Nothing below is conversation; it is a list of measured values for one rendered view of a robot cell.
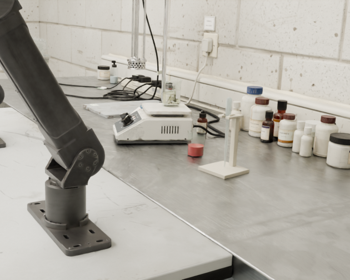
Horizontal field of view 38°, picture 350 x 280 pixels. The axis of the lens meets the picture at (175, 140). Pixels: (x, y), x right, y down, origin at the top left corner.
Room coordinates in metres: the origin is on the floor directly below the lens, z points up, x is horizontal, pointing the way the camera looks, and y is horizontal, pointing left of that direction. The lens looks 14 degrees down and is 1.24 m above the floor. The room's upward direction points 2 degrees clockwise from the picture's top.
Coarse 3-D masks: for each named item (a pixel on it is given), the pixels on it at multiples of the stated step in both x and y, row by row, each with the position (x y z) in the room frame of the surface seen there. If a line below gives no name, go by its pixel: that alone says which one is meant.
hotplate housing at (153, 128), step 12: (144, 120) 1.26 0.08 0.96; (156, 120) 1.27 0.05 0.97; (168, 120) 1.27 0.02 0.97; (180, 120) 1.28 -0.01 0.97; (192, 120) 1.29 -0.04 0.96; (120, 132) 1.25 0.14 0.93; (132, 132) 1.25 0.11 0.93; (144, 132) 1.26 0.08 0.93; (156, 132) 1.27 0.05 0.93; (168, 132) 1.27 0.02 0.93; (180, 132) 1.28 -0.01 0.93
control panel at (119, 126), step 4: (136, 112) 1.36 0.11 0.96; (136, 116) 1.32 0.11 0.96; (140, 116) 1.30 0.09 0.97; (120, 120) 1.37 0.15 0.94; (136, 120) 1.28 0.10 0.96; (140, 120) 1.27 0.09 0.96; (116, 124) 1.34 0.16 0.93; (120, 124) 1.32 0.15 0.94; (132, 124) 1.26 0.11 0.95; (116, 128) 1.30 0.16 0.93; (120, 128) 1.28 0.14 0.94; (124, 128) 1.26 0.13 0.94
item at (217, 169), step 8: (232, 120) 1.08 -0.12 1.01; (232, 128) 1.08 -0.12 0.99; (232, 136) 1.08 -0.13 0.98; (232, 144) 1.08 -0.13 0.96; (232, 152) 1.08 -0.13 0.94; (232, 160) 1.08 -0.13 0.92; (200, 168) 1.06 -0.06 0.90; (208, 168) 1.06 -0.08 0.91; (216, 168) 1.06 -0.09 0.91; (224, 168) 1.06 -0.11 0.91; (232, 168) 1.06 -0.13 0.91; (240, 168) 1.07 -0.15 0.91; (224, 176) 1.01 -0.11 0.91; (232, 176) 1.03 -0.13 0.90
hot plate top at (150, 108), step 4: (144, 104) 1.36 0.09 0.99; (148, 104) 1.36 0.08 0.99; (152, 104) 1.36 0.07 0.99; (156, 104) 1.36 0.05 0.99; (160, 104) 1.37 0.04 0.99; (184, 104) 1.38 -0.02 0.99; (144, 108) 1.31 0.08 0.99; (148, 108) 1.30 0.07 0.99; (152, 108) 1.30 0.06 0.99; (156, 108) 1.31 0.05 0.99; (160, 108) 1.31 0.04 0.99; (164, 108) 1.31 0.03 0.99; (168, 108) 1.31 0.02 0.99; (172, 108) 1.32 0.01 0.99; (176, 108) 1.32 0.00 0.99; (180, 108) 1.32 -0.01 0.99; (184, 108) 1.32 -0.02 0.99; (188, 108) 1.33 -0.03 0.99; (148, 112) 1.27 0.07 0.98; (152, 112) 1.27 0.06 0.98; (156, 112) 1.27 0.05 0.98; (160, 112) 1.27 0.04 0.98; (164, 112) 1.28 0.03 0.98; (168, 112) 1.28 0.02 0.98; (172, 112) 1.28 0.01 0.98; (176, 112) 1.28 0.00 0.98; (180, 112) 1.28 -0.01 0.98; (184, 112) 1.29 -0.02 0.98; (188, 112) 1.29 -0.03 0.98
